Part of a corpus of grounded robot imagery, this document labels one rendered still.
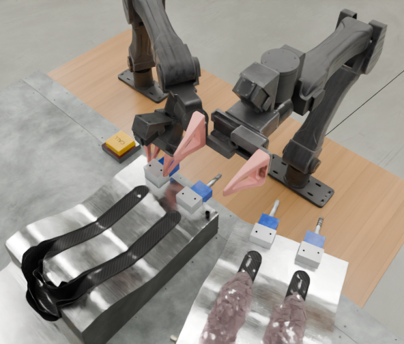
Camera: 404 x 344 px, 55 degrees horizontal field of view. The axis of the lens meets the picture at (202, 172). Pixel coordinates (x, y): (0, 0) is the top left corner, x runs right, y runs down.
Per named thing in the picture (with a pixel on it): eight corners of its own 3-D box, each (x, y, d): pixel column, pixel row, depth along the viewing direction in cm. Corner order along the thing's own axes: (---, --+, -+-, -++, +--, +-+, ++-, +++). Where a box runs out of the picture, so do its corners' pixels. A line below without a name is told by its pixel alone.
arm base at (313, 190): (329, 191, 95) (343, 174, 98) (261, 149, 103) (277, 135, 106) (321, 209, 101) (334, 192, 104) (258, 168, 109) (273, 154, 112)
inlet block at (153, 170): (182, 150, 103) (181, 136, 99) (196, 160, 101) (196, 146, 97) (145, 180, 97) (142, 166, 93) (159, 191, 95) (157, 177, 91)
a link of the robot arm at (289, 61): (296, 83, 54) (340, 44, 60) (247, 58, 58) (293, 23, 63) (283, 139, 63) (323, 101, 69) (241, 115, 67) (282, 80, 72)
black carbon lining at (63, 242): (141, 186, 97) (136, 161, 89) (188, 224, 90) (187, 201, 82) (15, 287, 81) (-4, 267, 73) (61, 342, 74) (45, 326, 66)
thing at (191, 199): (213, 175, 99) (213, 162, 95) (228, 186, 97) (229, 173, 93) (177, 207, 93) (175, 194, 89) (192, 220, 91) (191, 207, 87)
